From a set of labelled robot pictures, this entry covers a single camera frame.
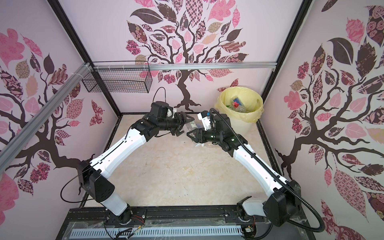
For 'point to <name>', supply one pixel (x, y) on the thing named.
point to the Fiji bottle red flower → (237, 105)
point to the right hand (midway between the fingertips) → (190, 132)
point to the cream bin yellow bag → (253, 102)
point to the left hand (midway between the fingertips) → (192, 124)
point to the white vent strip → (156, 232)
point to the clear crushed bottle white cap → (200, 144)
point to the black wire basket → (119, 77)
